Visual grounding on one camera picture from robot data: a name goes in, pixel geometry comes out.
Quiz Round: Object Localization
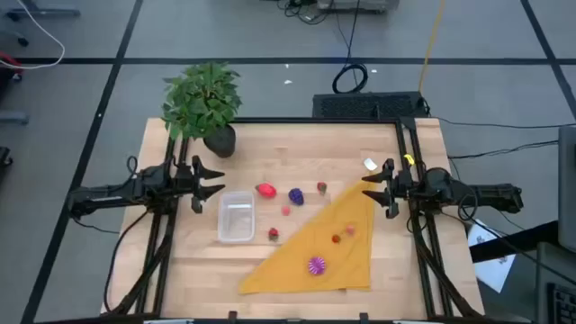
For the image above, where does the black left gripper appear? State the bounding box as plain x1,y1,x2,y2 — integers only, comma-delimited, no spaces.
174,156,226,214

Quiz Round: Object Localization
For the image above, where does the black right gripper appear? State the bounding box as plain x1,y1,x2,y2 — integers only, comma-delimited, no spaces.
362,157,414,220

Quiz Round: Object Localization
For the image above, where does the pink toy dragon fruit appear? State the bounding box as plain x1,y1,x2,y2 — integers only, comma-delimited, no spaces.
255,182,278,200

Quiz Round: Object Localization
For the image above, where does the purple white striped onion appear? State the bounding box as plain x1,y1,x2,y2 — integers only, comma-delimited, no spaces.
307,256,327,276

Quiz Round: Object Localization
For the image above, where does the clear plastic tupperware container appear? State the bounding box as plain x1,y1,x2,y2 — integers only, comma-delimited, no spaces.
217,190,256,244

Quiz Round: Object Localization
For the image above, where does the black computer case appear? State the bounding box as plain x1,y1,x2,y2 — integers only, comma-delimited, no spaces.
311,91,428,121

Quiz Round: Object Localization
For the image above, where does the green potted plant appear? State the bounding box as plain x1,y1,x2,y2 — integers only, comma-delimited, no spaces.
160,61,243,158

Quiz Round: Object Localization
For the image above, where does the yellow cloth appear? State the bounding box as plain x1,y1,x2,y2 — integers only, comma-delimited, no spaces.
238,179,377,296

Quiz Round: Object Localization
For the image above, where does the white paper sheet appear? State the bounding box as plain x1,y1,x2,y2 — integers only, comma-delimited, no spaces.
467,219,518,293

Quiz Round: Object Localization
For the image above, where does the black flat bar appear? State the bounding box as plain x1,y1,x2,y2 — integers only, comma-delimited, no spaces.
470,220,559,264

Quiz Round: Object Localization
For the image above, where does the dark grey desk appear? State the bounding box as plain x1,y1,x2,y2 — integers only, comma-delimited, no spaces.
534,241,576,324

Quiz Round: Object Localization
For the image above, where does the black keyboard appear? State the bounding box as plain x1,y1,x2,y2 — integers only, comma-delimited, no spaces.
546,282,576,324

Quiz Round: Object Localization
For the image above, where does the red object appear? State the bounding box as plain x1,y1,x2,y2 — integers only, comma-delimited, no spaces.
0,51,23,82

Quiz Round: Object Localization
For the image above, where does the grey stand foot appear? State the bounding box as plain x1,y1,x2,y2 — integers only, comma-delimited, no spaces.
6,0,82,22

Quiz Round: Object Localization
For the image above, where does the black coiled cable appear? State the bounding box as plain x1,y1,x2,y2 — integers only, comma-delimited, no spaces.
331,0,369,95

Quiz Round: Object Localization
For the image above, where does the black floor cable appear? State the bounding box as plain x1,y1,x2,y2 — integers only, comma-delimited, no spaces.
447,139,559,159

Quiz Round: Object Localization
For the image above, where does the yellow power cable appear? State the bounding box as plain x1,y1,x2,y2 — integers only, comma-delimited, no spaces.
418,0,446,95

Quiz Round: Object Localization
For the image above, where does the black cable tangle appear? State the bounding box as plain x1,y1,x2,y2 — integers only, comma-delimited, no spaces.
276,0,329,26

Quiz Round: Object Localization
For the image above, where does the white cable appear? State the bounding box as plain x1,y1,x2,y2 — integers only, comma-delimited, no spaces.
0,0,67,71

